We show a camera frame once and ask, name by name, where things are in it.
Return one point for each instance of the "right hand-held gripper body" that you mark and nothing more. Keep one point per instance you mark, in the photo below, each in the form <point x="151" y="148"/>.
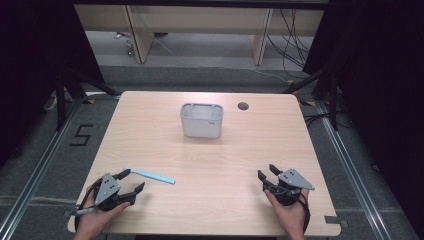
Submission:
<point x="288" y="190"/>

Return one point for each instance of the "beige wooden desk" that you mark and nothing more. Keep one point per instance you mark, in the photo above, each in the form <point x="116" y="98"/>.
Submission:
<point x="200" y="21"/>

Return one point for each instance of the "person's right hand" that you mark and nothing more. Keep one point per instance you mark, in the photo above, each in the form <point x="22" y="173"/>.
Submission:
<point x="290" y="216"/>

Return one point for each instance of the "dark curtain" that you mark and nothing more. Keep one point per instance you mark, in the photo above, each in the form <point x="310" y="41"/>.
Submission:
<point x="30" y="66"/>
<point x="383" y="83"/>

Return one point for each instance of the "small colourful floor clutter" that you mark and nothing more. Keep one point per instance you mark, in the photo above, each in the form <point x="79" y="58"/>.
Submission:
<point x="128" y="46"/>

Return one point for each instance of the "yellow black floor tape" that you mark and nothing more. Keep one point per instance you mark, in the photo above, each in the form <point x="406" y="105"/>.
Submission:
<point x="88" y="101"/>
<point x="308" y="103"/>

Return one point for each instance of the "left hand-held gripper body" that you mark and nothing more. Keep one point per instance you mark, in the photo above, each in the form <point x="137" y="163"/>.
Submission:
<point x="107" y="190"/>

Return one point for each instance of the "light blue toothbrush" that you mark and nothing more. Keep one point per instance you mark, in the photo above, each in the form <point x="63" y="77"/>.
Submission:
<point x="150" y="176"/>

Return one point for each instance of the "metal floor rail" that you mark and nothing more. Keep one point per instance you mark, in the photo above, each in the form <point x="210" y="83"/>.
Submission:
<point x="353" y="173"/>
<point x="40" y="166"/>

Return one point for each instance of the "person's left hand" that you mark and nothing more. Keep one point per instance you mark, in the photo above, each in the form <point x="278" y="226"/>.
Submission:
<point x="95" y="221"/>

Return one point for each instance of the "white plastic container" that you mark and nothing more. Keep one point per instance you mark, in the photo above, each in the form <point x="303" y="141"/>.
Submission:
<point x="201" y="121"/>

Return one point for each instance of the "black metal stand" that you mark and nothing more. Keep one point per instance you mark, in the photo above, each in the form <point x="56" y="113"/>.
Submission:
<point x="333" y="100"/>
<point x="60" y="100"/>

